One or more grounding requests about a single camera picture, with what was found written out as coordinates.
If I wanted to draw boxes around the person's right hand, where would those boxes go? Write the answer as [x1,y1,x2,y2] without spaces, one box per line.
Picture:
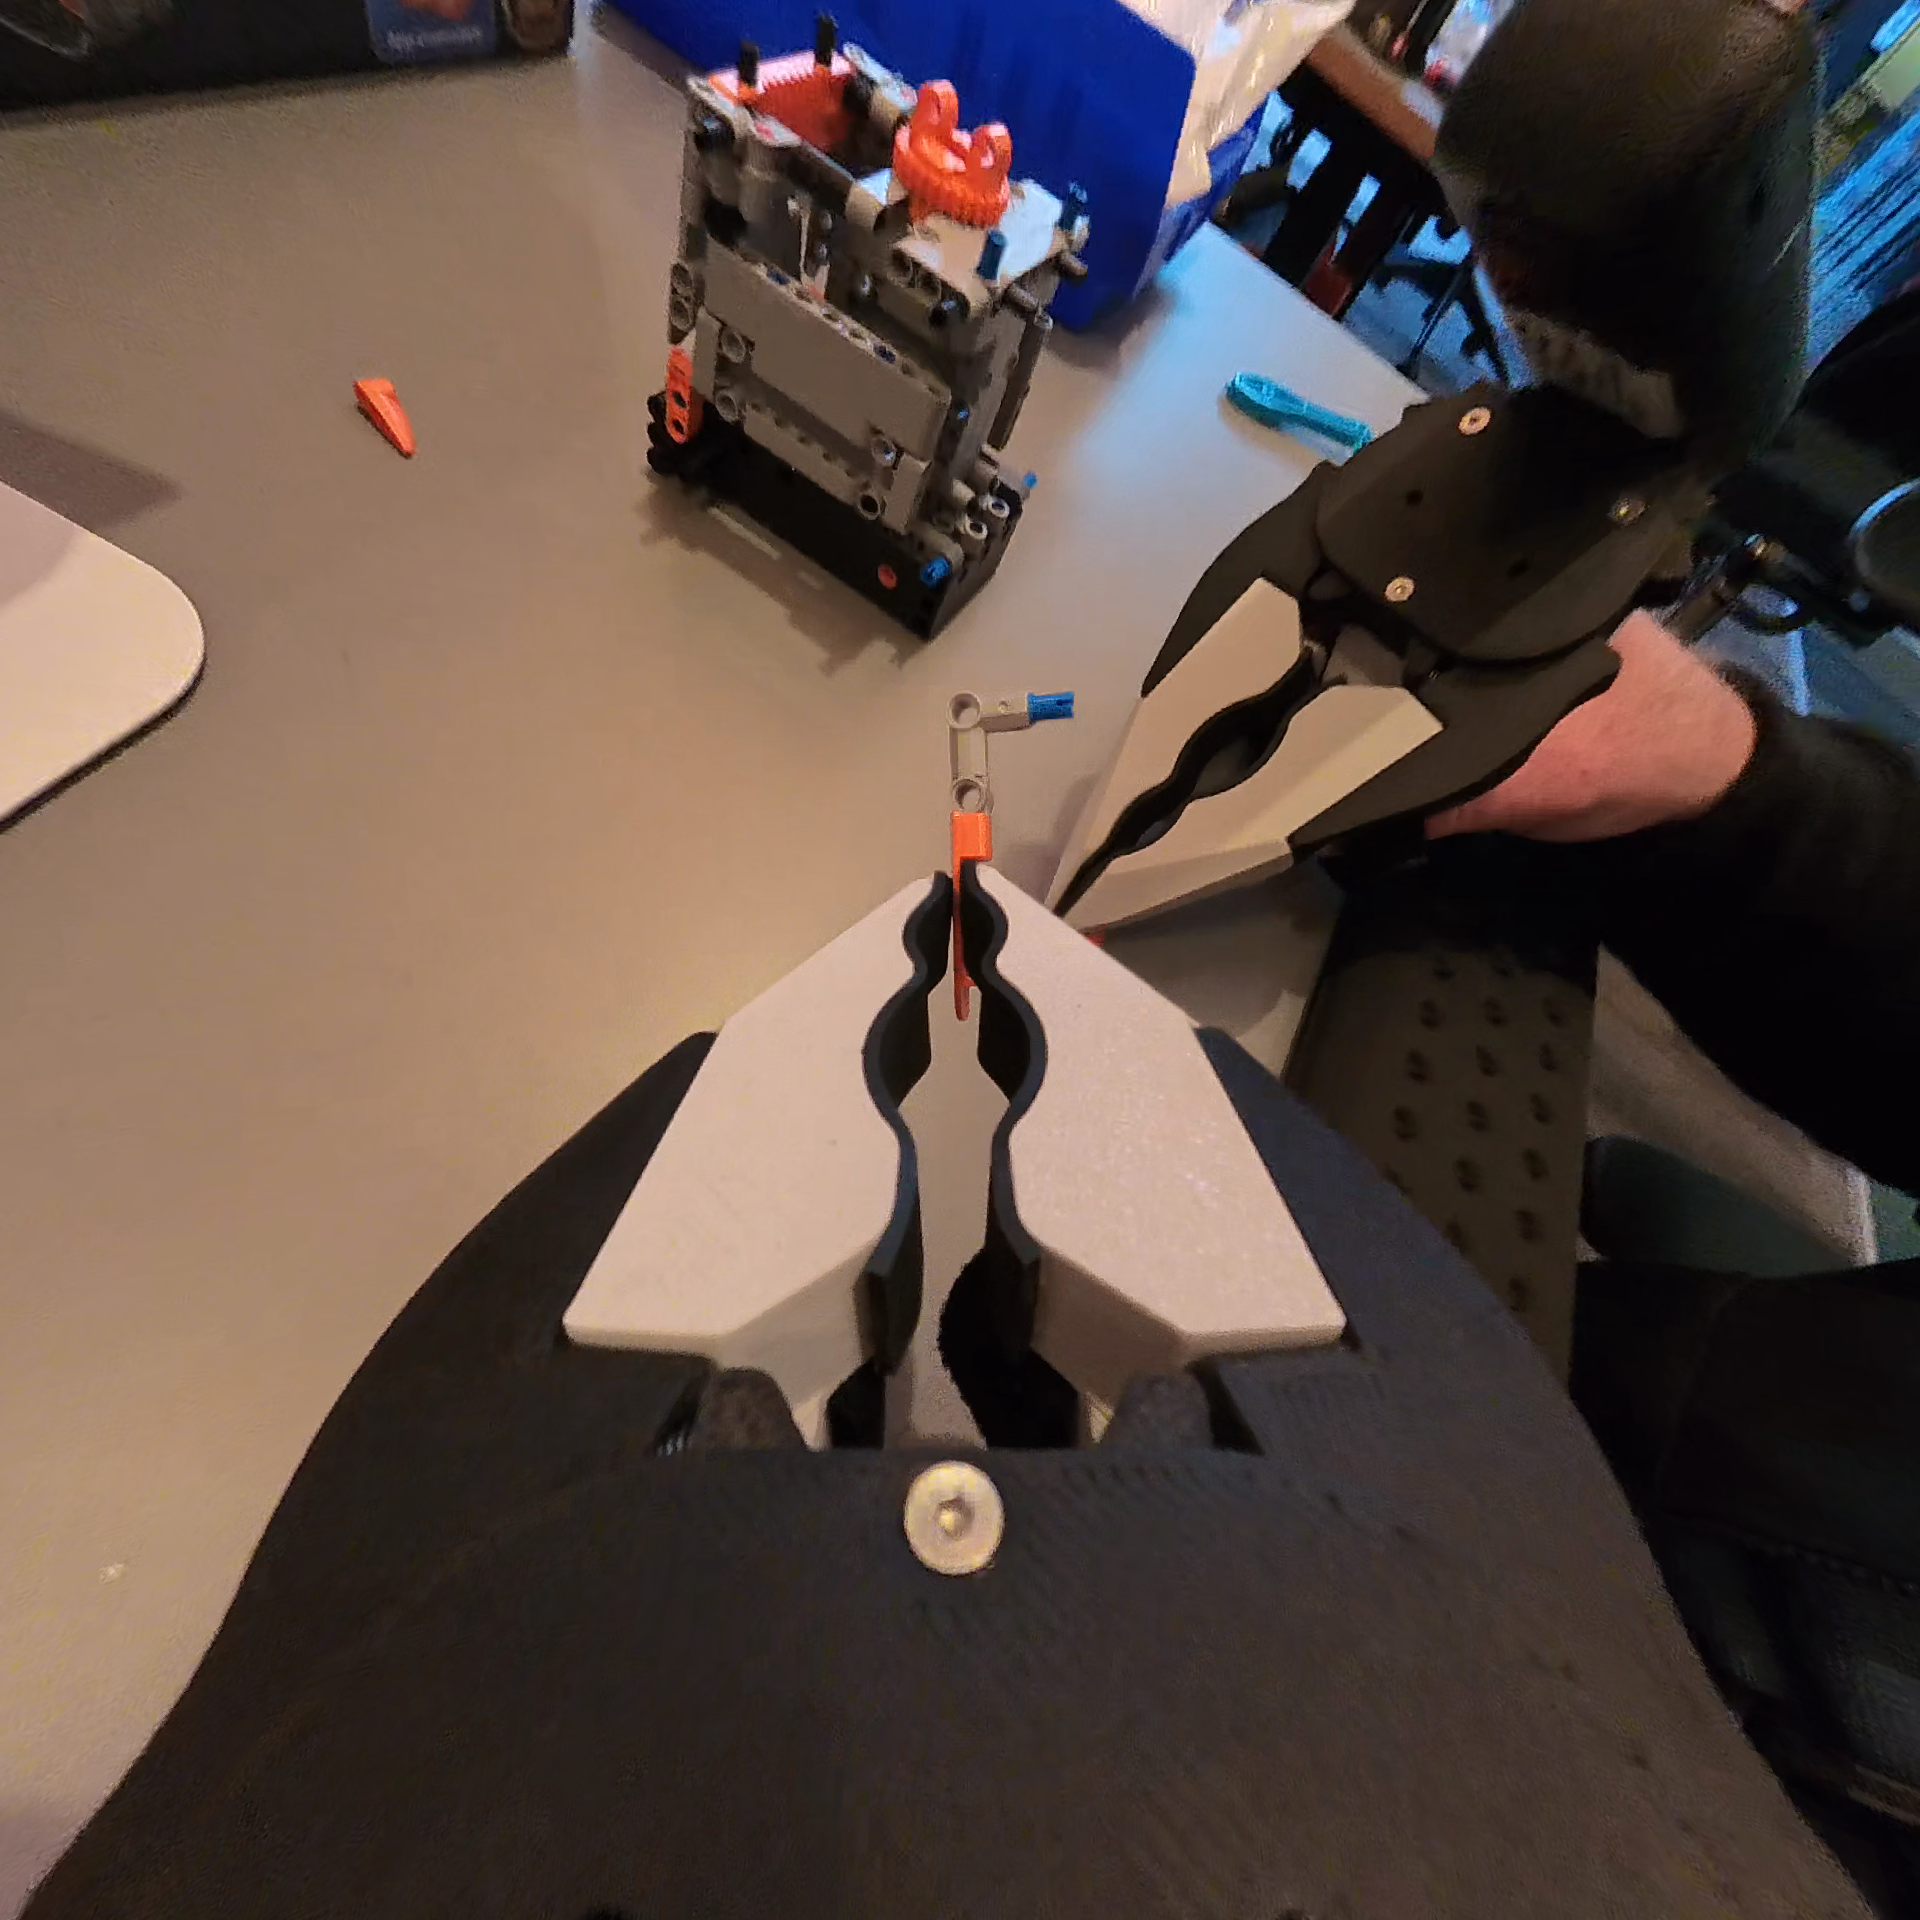
[1424,611,1760,845]

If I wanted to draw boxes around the person's right forearm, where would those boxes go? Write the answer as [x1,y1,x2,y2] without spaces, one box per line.
[1583,659,1920,1203]

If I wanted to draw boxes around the wood-edged desk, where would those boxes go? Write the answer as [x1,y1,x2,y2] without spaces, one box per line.
[1298,22,1451,176]

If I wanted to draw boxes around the blue plastic bin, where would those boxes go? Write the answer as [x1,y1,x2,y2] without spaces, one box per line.
[601,0,1273,336]

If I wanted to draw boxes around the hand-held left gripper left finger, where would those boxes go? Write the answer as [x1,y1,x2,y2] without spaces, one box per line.
[563,875,957,1448]

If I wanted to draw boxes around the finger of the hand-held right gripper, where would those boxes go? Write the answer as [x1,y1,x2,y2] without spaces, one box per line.
[1054,626,1448,933]
[1044,579,1327,911]

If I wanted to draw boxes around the grey technic brick model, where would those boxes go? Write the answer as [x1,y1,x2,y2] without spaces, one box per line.
[643,13,1094,645]

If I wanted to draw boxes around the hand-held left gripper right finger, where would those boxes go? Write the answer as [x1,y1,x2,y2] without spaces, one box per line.
[943,866,1348,1448]

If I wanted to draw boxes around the clear plastic bags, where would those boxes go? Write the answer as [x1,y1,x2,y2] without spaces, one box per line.
[1151,0,1356,202]

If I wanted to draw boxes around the black perforated pad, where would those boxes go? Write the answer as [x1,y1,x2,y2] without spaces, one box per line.
[1286,886,1601,1385]

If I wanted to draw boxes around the dark printed toy box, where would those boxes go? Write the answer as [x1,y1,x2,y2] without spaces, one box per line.
[0,0,580,111]

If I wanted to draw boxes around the white book stand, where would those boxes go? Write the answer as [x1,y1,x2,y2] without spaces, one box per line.
[0,479,206,825]

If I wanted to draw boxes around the teal plastic tool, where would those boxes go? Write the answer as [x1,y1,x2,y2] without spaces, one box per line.
[1227,368,1377,459]

